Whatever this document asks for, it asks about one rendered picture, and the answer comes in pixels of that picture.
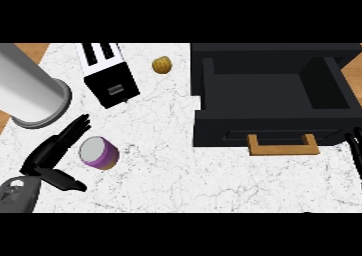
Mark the black drawer front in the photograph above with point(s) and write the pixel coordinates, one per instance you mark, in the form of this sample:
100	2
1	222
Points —
280	130

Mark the yellow-brown walnut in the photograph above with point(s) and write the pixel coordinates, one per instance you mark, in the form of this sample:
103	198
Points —
162	65

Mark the purple can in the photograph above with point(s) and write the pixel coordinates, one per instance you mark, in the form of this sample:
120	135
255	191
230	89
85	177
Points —
100	152

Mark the white and grey cylinder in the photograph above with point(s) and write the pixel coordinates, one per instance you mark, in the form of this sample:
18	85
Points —
24	90

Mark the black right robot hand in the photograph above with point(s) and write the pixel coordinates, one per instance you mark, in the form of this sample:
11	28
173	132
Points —
360	150

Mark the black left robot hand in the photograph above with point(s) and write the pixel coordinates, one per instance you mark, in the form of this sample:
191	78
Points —
47	155

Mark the black and white toaster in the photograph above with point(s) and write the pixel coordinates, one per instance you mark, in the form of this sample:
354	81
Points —
111	77

